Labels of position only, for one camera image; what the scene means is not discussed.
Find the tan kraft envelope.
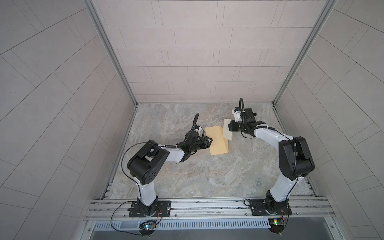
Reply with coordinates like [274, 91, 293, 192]
[205, 126, 229, 156]

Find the beige lined letter paper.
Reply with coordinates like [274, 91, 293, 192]
[223, 119, 233, 140]

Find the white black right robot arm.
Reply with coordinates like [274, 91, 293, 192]
[228, 99, 315, 215]

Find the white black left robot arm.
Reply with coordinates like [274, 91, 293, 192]
[127, 113, 213, 217]

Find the left green circuit board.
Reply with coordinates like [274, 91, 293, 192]
[139, 221, 157, 232]

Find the green circuit board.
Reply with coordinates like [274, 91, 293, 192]
[268, 219, 286, 234]
[139, 221, 157, 232]

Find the right green circuit board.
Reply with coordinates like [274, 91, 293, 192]
[268, 219, 286, 234]

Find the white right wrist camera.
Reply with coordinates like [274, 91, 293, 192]
[232, 108, 243, 122]

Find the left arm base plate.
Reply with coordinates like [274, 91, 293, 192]
[129, 200, 172, 218]

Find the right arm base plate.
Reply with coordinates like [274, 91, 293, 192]
[249, 199, 292, 216]

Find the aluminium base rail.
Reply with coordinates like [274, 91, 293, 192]
[85, 196, 335, 220]

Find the right aluminium corner post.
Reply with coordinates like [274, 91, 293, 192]
[272, 0, 338, 105]

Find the aluminium corner post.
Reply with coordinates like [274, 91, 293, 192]
[272, 0, 338, 105]
[83, 0, 139, 106]

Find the left aluminium corner post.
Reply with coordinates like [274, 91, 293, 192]
[83, 0, 139, 106]

